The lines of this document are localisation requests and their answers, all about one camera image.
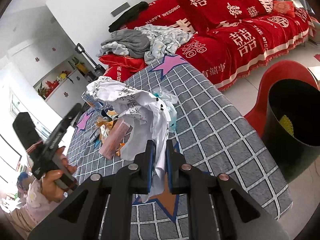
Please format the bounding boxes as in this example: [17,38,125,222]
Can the pink snack wrapper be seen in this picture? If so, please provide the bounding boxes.
[99,118,130,160]

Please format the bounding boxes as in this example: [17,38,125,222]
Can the white plastic bag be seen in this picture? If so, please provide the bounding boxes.
[87,76,171,203]

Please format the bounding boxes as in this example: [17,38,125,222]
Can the yellow foam fruit net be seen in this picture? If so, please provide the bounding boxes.
[279,115,294,136]

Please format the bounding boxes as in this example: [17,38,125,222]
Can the pink pajama forearm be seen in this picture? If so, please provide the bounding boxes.
[5,179,65,239]

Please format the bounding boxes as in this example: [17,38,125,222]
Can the black round trash bin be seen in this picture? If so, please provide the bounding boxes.
[262,83,319,181]

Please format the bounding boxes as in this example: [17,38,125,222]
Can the person left hand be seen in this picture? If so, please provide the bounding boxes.
[41,146,78,203]

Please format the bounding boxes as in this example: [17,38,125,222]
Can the grey checked star tablecloth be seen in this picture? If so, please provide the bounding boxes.
[66,54,293,240]

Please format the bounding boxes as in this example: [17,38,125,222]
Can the tall blue drink can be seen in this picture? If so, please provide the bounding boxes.
[81,90,104,110]

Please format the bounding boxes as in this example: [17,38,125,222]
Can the clear teal plastic bag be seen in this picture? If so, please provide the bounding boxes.
[152,86,178,133]

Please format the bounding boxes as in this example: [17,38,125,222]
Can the upright vacuum cleaner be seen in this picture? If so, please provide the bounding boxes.
[75,43,106,78]

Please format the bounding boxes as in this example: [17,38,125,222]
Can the red plastic stool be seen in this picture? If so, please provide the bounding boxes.
[245,60,318,137]

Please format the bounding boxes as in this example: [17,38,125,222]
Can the grey blanket pile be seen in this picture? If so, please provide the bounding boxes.
[96,24,193,64]

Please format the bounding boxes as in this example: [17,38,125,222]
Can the red wedding sofa cover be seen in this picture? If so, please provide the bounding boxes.
[103,0,318,92]

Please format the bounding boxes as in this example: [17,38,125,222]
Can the black clothing on sofa back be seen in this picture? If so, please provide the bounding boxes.
[108,1,149,33]

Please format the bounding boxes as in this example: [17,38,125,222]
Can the small red cushion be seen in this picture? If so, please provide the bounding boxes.
[272,0,295,17]

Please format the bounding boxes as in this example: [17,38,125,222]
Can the white wall cabinet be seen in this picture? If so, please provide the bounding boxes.
[32,55,96,117]

